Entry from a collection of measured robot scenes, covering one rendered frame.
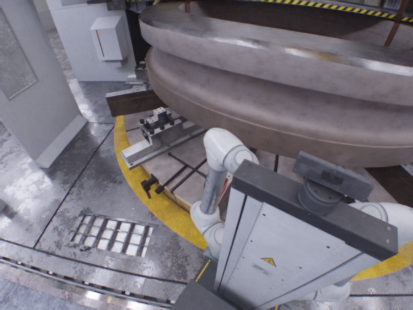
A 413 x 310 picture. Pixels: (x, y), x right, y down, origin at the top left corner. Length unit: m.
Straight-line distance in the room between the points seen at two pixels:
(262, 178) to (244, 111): 1.42
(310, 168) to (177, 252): 1.97
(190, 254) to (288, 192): 1.86
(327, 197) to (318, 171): 0.05
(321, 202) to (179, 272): 1.91
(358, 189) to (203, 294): 1.05
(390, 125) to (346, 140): 0.45
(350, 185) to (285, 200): 0.12
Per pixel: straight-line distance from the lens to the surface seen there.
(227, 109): 1.85
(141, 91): 3.33
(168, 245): 2.26
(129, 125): 3.25
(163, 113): 2.42
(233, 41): 1.56
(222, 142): 0.85
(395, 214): 0.89
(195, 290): 1.28
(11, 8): 3.72
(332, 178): 0.37
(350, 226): 0.44
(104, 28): 4.95
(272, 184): 0.42
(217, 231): 1.21
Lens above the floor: 2.11
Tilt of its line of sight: 45 degrees down
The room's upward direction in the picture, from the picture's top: straight up
